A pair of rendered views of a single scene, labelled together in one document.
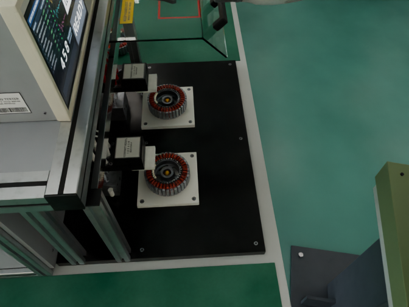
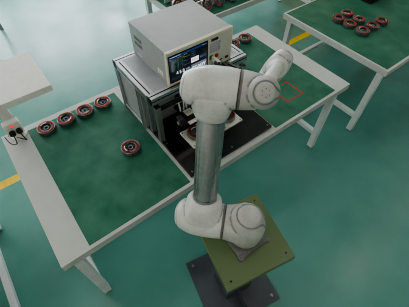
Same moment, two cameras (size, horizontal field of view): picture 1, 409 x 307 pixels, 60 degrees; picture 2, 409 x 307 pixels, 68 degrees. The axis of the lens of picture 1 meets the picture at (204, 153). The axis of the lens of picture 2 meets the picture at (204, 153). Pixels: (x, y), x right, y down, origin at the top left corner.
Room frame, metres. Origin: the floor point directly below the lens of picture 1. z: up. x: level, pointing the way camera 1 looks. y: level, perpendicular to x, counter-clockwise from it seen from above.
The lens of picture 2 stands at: (-0.20, -0.95, 2.20)
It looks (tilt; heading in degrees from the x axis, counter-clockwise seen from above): 53 degrees down; 56
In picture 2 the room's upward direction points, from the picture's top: 1 degrees clockwise
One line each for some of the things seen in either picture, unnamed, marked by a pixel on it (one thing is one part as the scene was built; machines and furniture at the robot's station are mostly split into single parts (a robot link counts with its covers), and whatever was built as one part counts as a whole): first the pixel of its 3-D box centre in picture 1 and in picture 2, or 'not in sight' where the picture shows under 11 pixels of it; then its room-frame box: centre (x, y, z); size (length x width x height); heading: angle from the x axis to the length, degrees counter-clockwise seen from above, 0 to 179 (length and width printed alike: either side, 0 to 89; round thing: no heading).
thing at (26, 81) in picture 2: not in sight; (24, 112); (-0.36, 0.63, 0.98); 0.37 x 0.35 x 0.46; 3
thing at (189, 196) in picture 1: (168, 178); (196, 135); (0.45, 0.09, 0.78); 0.15 x 0.15 x 0.01; 3
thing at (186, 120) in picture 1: (168, 107); (226, 118); (0.70, 0.11, 0.78); 0.15 x 0.15 x 0.01; 3
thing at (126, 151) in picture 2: not in sight; (130, 148); (0.07, 0.23, 0.77); 0.11 x 0.11 x 0.04
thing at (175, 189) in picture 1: (167, 173); (196, 132); (0.45, 0.09, 0.80); 0.11 x 0.11 x 0.04
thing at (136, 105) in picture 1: (163, 144); (210, 127); (0.57, 0.11, 0.76); 0.64 x 0.47 x 0.02; 3
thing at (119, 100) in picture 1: (117, 104); not in sight; (0.69, 0.25, 0.80); 0.07 x 0.05 x 0.06; 3
